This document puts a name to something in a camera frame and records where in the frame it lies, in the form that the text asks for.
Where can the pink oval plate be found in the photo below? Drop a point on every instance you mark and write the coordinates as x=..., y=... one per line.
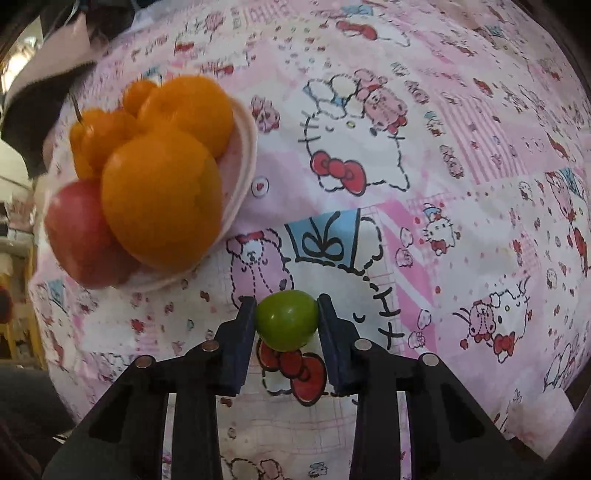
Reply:
x=241, y=152

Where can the bumpy orange with stem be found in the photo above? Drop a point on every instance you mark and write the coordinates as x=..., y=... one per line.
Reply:
x=99, y=138

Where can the red apple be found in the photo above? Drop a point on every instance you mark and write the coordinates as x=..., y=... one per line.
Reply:
x=76, y=235

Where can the dark cloth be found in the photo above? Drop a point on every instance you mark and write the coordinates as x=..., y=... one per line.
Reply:
x=37, y=120

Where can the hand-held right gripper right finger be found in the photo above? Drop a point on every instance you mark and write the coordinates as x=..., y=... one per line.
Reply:
x=334, y=355

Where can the round orange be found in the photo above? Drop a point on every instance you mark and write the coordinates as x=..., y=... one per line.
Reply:
x=189, y=113

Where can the small mandarin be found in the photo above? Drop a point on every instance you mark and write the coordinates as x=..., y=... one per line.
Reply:
x=137, y=96

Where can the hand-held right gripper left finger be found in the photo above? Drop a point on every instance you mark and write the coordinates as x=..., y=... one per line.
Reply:
x=238, y=350

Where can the pink cartoon printed blanket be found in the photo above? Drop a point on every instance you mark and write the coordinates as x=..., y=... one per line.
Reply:
x=415, y=207

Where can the green jujube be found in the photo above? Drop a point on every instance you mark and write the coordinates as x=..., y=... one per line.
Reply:
x=286, y=318

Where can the large oval orange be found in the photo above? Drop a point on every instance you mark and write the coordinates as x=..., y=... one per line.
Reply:
x=161, y=198

